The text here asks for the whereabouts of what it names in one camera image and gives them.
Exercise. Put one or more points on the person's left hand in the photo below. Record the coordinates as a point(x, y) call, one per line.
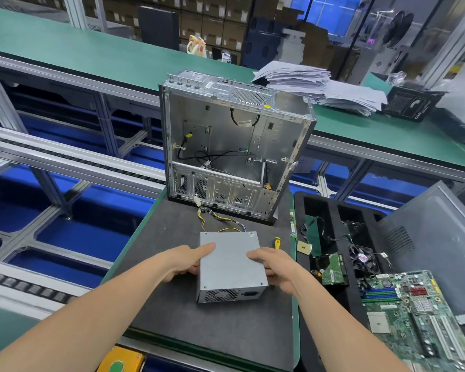
point(180, 261)

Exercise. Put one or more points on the person's right hand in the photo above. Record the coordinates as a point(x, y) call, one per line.
point(279, 269)

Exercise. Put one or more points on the person's right thumb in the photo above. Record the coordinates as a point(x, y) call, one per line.
point(259, 255)

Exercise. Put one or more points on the person's left thumb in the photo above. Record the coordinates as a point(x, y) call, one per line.
point(201, 250)

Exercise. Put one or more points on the grey metal power supply unit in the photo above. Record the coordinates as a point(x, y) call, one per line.
point(228, 267)

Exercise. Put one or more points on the person's left forearm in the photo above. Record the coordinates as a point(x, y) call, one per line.
point(81, 321)

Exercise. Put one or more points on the person's right forearm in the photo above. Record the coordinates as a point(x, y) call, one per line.
point(341, 329)

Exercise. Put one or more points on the dark grey work mat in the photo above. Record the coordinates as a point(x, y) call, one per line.
point(217, 282)

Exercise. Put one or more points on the small beige component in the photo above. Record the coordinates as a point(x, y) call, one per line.
point(304, 247)

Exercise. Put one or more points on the narrow green circuit board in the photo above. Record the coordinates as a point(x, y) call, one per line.
point(293, 220)

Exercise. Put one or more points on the black foam parts tray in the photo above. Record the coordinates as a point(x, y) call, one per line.
point(329, 236)

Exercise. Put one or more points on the hard disk drive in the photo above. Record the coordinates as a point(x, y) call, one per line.
point(332, 269)

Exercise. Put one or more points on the black cooling fan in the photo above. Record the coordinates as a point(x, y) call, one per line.
point(362, 259)

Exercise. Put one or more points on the open metal computer case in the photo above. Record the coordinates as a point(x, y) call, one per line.
point(232, 147)

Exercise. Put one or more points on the yellow and green object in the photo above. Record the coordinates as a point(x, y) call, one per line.
point(120, 360)

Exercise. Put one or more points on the green computer motherboard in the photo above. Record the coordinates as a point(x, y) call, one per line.
point(414, 321)

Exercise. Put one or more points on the grey computer side panel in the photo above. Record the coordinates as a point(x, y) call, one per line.
point(434, 244)

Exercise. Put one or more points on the pile of white papers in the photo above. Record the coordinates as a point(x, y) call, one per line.
point(317, 87)

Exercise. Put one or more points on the yellow and white bag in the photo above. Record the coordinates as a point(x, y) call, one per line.
point(197, 45)

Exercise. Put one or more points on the black box with white print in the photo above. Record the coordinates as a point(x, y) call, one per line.
point(410, 102)

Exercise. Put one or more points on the black panel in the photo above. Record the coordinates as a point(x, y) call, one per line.
point(159, 27)

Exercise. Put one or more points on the stack of brown cardboard boxes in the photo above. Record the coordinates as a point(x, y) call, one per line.
point(201, 19)

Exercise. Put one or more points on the black standing fan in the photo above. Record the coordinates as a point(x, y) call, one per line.
point(397, 27)

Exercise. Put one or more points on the aluminium conveyor frame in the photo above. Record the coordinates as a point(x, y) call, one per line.
point(62, 158)

